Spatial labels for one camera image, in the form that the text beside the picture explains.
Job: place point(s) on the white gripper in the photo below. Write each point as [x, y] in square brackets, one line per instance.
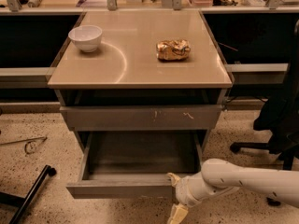
[183, 189]

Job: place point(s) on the grey drawer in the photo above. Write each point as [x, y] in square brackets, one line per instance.
[141, 118]
[135, 164]

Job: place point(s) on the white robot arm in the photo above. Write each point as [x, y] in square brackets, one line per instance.
[218, 177]

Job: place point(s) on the grey top drawer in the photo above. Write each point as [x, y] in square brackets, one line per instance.
[141, 118]

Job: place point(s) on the grey drawer cabinet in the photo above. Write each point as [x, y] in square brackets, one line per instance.
[125, 70]

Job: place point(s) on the black office chair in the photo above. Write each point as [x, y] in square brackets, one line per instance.
[280, 114]

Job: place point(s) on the crumpled gold chip bag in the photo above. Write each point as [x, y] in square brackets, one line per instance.
[173, 50]

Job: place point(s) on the black chair leg left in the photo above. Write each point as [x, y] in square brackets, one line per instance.
[22, 203]

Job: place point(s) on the white ceramic bowl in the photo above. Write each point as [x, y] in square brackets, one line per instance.
[86, 38]

